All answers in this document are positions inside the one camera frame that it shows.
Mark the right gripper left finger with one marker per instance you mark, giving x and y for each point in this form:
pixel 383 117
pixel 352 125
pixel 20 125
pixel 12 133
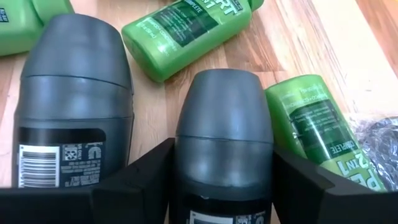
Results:
pixel 146 186

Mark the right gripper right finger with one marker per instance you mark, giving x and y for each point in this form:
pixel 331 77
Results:
pixel 295 193

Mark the green shampoo bottle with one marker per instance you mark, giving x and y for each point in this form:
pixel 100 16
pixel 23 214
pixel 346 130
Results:
pixel 298 102
pixel 18 34
pixel 174 46

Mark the black comb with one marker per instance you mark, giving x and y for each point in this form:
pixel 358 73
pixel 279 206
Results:
pixel 379 146

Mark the dark grey deodorant stick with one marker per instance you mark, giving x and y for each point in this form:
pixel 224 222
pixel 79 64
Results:
pixel 224 124
pixel 74 77

